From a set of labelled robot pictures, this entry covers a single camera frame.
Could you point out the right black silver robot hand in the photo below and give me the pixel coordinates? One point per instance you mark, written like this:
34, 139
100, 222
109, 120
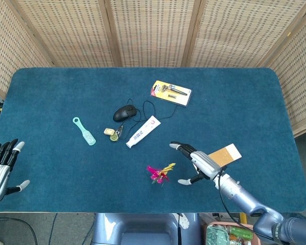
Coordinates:
204, 164

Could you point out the pink feather shuttlecock toy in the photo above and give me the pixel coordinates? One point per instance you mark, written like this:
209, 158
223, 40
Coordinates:
160, 174

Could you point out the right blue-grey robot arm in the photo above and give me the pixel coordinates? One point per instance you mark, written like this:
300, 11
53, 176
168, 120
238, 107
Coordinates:
244, 197

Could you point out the white toothpaste tube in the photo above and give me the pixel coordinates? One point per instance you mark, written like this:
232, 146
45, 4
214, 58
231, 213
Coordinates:
142, 132

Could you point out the orange and white card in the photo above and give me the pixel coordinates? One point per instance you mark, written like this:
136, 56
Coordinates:
227, 154

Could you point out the white perforated plate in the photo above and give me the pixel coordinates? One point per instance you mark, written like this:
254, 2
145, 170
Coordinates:
184, 222

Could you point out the green patterned packet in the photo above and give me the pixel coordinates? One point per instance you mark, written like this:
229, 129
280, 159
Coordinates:
216, 236

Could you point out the green bottle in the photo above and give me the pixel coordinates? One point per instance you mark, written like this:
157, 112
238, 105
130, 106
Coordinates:
241, 232

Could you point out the razor in yellow blister pack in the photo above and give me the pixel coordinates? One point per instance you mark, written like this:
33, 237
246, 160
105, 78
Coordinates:
171, 93

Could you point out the pink plastic basket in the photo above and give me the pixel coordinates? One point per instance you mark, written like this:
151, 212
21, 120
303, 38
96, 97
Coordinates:
255, 227

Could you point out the blue-grey robot torso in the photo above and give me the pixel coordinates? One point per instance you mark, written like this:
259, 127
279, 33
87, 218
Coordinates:
142, 229

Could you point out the black computer mouse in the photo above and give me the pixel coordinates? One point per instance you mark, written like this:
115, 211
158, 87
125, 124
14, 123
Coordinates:
123, 113

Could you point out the teal plastic comb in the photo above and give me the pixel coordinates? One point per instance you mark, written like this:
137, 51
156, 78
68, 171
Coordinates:
85, 134

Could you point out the small beige box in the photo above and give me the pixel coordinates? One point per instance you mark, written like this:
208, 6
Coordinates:
108, 131

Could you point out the blue felt table mat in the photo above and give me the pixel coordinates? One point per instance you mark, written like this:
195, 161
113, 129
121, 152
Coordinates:
66, 89

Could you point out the woven bamboo screen panel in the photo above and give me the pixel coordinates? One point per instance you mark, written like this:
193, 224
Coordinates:
153, 33
12, 48
298, 71
71, 33
239, 33

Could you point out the yellow post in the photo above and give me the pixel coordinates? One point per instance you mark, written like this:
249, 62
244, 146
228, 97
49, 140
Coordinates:
243, 217

